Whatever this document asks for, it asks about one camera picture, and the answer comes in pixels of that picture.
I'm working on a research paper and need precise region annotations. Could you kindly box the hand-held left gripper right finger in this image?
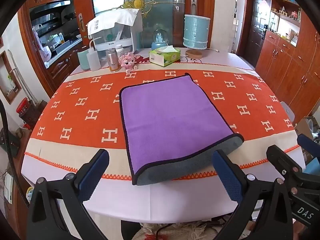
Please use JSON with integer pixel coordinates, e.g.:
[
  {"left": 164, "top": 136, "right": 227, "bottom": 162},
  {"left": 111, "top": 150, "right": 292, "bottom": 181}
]
[{"left": 212, "top": 149, "right": 293, "bottom": 240}]

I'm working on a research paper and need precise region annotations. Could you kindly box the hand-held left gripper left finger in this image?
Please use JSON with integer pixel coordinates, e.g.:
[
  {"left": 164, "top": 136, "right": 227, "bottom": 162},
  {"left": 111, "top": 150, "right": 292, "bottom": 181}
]
[{"left": 26, "top": 149, "right": 110, "bottom": 240}]

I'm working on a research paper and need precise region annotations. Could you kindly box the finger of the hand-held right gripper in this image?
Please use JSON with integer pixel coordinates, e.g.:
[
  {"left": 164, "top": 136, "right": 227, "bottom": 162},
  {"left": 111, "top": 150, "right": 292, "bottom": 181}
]
[
  {"left": 297, "top": 133, "right": 320, "bottom": 159},
  {"left": 266, "top": 145, "right": 303, "bottom": 180}
]

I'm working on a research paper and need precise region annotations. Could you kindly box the purple and grey towel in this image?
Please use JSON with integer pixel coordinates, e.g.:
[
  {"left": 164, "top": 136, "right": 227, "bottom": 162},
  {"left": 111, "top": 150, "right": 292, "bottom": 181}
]
[{"left": 119, "top": 72, "right": 245, "bottom": 186}]

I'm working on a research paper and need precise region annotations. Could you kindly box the cardboard box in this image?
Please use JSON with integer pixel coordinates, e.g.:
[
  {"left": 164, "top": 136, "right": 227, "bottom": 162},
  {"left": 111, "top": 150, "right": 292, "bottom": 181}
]
[{"left": 294, "top": 116, "right": 320, "bottom": 142}]

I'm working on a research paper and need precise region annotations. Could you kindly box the white tablecloth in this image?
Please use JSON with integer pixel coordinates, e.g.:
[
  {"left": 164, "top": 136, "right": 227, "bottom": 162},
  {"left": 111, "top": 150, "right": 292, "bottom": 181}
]
[{"left": 21, "top": 51, "right": 307, "bottom": 223}]

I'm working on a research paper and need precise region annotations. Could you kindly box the shaggy cream rug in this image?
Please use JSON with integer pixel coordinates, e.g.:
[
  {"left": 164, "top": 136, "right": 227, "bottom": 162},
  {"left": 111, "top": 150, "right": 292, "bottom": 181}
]
[{"left": 138, "top": 219, "right": 252, "bottom": 240}]

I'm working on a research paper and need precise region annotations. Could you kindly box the orange patterned table blanket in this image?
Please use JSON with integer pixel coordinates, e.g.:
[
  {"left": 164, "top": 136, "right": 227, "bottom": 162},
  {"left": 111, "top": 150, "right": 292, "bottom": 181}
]
[{"left": 23, "top": 62, "right": 302, "bottom": 181}]

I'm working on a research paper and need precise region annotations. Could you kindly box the red lidded jar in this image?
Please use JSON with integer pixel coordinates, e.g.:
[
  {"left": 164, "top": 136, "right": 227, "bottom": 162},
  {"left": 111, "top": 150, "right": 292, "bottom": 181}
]
[{"left": 16, "top": 97, "right": 31, "bottom": 116}]

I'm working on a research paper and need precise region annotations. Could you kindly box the silver metal canister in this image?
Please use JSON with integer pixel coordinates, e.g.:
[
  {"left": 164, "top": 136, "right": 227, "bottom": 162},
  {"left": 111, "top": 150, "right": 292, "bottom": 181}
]
[{"left": 106, "top": 48, "right": 120, "bottom": 73}]

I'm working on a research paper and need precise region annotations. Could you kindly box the teal cup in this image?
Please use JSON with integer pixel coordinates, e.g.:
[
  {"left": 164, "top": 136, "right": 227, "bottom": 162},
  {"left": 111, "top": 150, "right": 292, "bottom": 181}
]
[{"left": 77, "top": 50, "right": 90, "bottom": 71}]

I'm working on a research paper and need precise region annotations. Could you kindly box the white squeeze bottle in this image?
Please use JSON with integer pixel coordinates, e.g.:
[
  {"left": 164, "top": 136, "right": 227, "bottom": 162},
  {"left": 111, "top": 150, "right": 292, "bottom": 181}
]
[{"left": 86, "top": 39, "right": 101, "bottom": 72}]

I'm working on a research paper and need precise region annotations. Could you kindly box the pink crochet toy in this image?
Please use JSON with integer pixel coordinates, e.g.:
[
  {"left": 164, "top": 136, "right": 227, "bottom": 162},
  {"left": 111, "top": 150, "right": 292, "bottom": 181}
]
[{"left": 118, "top": 52, "right": 139, "bottom": 74}]

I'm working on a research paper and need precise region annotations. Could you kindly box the dark wooden entrance door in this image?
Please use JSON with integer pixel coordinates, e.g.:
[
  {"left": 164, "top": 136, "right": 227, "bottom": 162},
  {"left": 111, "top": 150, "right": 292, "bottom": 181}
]
[{"left": 249, "top": 0, "right": 272, "bottom": 67}]

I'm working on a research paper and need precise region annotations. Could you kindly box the green tissue box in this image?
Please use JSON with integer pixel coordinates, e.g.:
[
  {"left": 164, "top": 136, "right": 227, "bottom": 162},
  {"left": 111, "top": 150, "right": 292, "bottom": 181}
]
[{"left": 149, "top": 45, "right": 181, "bottom": 67}]

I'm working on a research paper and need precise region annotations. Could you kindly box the blue cylindrical table lamp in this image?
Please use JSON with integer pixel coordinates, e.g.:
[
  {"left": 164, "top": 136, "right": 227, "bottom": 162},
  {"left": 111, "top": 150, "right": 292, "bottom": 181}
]
[{"left": 183, "top": 14, "right": 210, "bottom": 58}]

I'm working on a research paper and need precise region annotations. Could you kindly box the blue snow globe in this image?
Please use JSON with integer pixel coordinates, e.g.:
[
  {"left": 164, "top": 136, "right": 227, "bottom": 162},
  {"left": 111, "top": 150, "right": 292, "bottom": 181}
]
[{"left": 151, "top": 29, "right": 170, "bottom": 51}]

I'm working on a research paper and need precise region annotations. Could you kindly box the white cloth cover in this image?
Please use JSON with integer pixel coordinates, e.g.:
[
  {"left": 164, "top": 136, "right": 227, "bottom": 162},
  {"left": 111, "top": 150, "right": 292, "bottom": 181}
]
[{"left": 87, "top": 9, "right": 143, "bottom": 36}]

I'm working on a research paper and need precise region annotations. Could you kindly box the wooden wall cabinet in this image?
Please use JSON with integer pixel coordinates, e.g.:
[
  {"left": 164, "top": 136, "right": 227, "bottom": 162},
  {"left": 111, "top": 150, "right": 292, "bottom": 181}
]
[{"left": 254, "top": 0, "right": 320, "bottom": 127}]

